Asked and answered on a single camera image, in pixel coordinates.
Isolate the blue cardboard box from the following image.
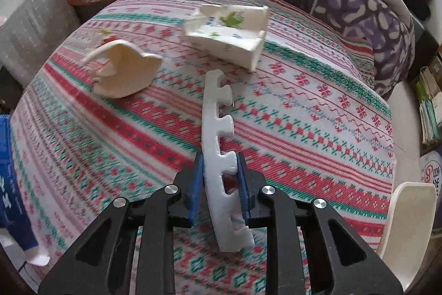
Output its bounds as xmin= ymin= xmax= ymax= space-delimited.
xmin=1 ymin=114 xmax=50 ymax=267

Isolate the white plastic trash bin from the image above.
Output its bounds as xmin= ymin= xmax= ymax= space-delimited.
xmin=376 ymin=182 xmax=438 ymax=291

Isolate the Ganten water box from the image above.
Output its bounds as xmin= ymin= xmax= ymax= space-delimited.
xmin=420 ymin=150 xmax=442 ymax=196

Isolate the striped patterned blanket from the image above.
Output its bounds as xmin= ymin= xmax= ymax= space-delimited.
xmin=10 ymin=0 xmax=403 ymax=294

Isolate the wooden bookshelf with books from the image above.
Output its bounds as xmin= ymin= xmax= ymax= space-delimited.
xmin=415 ymin=49 xmax=441 ymax=153

